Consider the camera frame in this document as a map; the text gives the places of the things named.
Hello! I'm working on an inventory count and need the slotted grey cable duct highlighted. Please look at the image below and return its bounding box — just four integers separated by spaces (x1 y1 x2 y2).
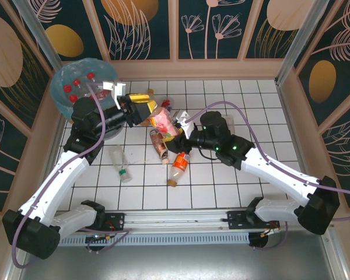
57 232 251 246

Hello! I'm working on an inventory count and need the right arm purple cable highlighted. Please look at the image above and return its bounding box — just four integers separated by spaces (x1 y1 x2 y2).
185 101 350 251

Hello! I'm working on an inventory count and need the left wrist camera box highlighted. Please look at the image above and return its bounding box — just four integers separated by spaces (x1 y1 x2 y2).
103 80 127 108

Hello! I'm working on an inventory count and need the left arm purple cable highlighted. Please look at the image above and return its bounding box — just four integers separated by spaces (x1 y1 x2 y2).
11 82 106 269

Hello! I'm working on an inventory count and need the aluminium frame post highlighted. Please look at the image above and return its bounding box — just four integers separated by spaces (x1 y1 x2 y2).
13 0 64 69
275 0 331 87

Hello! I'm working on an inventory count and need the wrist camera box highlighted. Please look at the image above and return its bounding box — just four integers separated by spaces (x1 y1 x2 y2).
174 110 194 132
103 80 127 108

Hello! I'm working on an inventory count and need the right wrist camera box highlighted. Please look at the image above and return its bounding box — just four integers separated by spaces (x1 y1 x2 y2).
174 110 194 132

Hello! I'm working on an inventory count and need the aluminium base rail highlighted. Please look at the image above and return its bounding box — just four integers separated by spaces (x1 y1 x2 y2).
72 206 331 233

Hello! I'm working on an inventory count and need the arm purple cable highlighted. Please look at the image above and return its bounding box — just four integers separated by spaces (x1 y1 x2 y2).
11 82 106 269
185 101 350 251

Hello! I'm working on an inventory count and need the grey metal base plate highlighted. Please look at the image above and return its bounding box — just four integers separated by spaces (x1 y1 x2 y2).
17 230 339 280

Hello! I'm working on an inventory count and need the clear bottle with green cap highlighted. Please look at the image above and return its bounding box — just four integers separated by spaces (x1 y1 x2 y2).
108 145 133 184

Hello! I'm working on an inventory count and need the pink label bottle white cap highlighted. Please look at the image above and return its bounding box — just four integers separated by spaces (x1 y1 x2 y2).
148 105 183 138

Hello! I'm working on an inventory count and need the brown label plastic bottle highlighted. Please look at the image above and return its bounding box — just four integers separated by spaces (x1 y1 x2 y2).
149 129 170 165

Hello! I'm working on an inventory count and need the bin with blue plastic liner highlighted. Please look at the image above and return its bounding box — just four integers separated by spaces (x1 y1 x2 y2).
50 57 120 117

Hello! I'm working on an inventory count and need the orange label bottle orange cap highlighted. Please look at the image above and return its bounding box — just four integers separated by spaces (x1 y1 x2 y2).
167 151 191 187

